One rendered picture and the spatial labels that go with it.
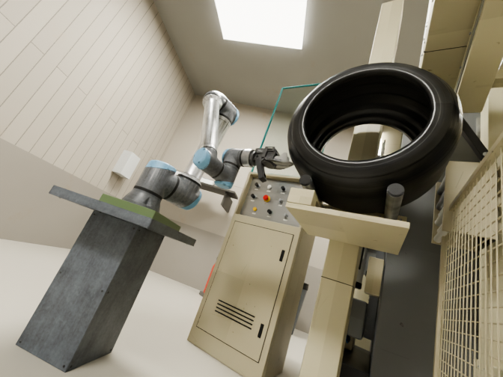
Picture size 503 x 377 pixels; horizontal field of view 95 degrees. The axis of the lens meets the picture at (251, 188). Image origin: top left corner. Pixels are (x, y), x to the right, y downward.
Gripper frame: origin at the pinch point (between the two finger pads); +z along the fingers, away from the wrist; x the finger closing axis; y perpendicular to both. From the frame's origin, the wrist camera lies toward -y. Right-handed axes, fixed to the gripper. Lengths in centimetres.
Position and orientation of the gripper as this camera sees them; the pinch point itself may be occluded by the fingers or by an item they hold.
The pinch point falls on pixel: (290, 164)
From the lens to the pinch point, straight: 104.9
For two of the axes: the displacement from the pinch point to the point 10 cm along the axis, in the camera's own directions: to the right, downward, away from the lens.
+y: 3.2, -8.9, 3.2
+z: 8.5, 1.2, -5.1
